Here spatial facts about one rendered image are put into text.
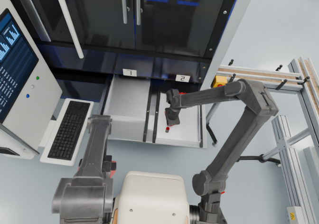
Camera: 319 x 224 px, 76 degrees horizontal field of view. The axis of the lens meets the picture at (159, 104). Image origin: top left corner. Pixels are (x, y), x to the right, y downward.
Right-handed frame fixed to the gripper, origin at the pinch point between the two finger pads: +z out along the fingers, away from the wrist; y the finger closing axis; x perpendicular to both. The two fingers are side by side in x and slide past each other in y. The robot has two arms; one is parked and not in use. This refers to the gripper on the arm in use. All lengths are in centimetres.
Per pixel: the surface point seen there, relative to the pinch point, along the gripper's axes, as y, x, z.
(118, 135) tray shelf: -0.1, 30.2, 11.0
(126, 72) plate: 37.1, 20.8, -1.4
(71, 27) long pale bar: 38, 45, -37
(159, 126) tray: 2.3, 4.6, 10.3
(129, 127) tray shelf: 4.6, 23.2, 11.1
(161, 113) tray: 11.1, 1.7, 10.7
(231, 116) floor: 38, -96, 98
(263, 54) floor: 127, -181, 101
